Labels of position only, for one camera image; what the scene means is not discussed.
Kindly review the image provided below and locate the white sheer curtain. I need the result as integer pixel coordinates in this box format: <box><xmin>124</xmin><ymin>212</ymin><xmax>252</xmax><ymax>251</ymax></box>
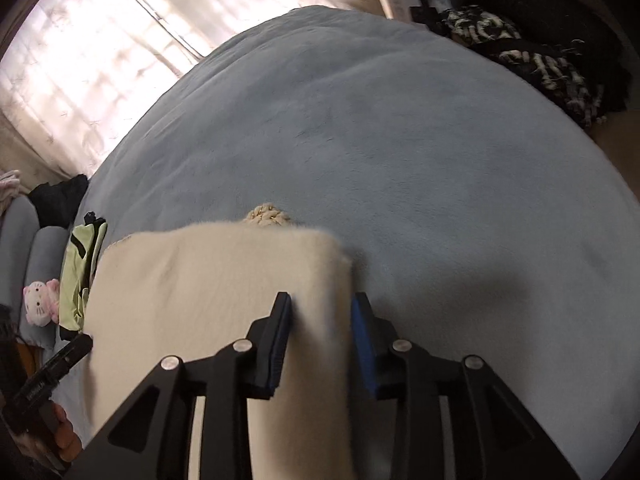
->
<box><xmin>0</xmin><ymin>0</ymin><xmax>386</xmax><ymax>181</ymax></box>

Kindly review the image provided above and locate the green garment with black trim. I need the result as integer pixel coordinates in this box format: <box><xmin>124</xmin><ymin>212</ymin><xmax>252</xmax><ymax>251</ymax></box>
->
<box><xmin>59</xmin><ymin>212</ymin><xmax>108</xmax><ymax>342</ymax></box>

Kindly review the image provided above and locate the person's left hand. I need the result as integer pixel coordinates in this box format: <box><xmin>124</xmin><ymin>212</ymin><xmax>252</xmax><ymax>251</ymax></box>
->
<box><xmin>51</xmin><ymin>402</ymin><xmax>84</xmax><ymax>463</ymax></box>

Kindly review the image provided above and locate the pink plush toy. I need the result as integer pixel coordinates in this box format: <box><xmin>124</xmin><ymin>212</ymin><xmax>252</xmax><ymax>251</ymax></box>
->
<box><xmin>22</xmin><ymin>279</ymin><xmax>62</xmax><ymax>328</ymax></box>

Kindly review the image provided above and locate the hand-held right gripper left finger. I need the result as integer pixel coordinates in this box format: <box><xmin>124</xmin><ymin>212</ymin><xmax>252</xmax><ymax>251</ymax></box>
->
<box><xmin>65</xmin><ymin>291</ymin><xmax>292</xmax><ymax>480</ymax></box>

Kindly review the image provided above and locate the grey-blue bolster pillow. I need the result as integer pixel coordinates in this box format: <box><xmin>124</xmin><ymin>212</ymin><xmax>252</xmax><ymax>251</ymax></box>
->
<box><xmin>25</xmin><ymin>227</ymin><xmax>70</xmax><ymax>351</ymax></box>

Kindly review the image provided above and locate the large grey-blue pillow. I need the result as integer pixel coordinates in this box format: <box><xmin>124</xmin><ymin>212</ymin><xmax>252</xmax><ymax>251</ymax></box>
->
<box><xmin>0</xmin><ymin>195</ymin><xmax>40</xmax><ymax>311</ymax></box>

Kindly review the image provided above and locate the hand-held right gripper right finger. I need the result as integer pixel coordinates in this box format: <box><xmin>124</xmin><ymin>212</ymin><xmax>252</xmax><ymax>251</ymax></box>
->
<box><xmin>351</xmin><ymin>291</ymin><xmax>581</xmax><ymax>480</ymax></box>

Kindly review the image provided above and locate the cream fluffy sweater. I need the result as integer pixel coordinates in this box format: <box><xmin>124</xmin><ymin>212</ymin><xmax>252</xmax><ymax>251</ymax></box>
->
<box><xmin>82</xmin><ymin>202</ymin><xmax>353</xmax><ymax>480</ymax></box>

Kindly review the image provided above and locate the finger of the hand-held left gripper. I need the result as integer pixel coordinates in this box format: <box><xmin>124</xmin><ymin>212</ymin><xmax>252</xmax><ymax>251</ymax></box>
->
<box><xmin>37</xmin><ymin>332</ymin><xmax>94</xmax><ymax>383</ymax></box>

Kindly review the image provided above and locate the black white patterned cloth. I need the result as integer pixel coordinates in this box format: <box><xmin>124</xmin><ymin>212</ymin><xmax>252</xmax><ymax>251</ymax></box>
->
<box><xmin>440</xmin><ymin>5</ymin><xmax>608</xmax><ymax>128</ymax></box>

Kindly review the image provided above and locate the pink cloth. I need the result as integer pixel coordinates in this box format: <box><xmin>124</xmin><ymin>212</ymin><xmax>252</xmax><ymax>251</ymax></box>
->
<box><xmin>0</xmin><ymin>169</ymin><xmax>25</xmax><ymax>207</ymax></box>

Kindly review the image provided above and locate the blue bed blanket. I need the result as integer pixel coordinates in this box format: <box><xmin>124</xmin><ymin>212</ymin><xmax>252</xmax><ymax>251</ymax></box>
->
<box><xmin>50</xmin><ymin>5</ymin><xmax>640</xmax><ymax>480</ymax></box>

